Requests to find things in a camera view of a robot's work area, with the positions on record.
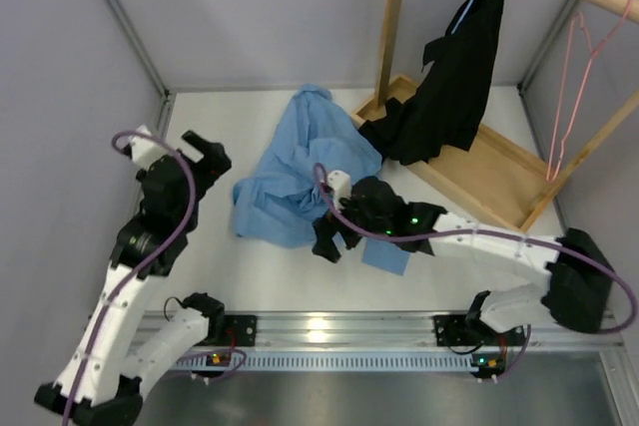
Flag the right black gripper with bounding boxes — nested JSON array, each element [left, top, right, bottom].
[[314, 189, 392, 263]]

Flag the light blue shirt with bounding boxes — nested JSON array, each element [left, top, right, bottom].
[[232, 84, 382, 248]]

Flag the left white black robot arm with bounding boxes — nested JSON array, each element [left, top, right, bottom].
[[34, 126, 232, 425]]

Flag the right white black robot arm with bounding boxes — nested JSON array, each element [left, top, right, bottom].
[[313, 171, 612, 343]]

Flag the black shirt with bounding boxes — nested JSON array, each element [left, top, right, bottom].
[[358, 0, 505, 166]]

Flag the wooden clothes rack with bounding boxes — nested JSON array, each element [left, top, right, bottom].
[[351, 0, 638, 231]]

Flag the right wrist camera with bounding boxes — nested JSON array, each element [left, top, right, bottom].
[[326, 170, 351, 202]]

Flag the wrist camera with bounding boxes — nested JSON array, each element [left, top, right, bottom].
[[122, 125, 169, 171], [326, 170, 351, 202]]

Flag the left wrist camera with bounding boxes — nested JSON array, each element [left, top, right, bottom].
[[122, 125, 169, 171]]

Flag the aluminium mounting rail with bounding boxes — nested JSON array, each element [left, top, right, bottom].
[[134, 309, 625, 347]]

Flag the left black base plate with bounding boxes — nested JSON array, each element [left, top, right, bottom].
[[214, 314, 258, 348]]

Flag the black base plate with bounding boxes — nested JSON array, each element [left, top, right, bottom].
[[432, 314, 481, 350], [214, 314, 258, 348]]

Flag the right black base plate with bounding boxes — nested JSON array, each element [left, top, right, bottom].
[[432, 314, 481, 350]]

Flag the grey slotted cable duct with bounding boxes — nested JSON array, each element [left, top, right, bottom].
[[172, 351, 500, 373]]

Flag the pink wire hanger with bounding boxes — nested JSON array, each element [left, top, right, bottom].
[[545, 0, 634, 183]]

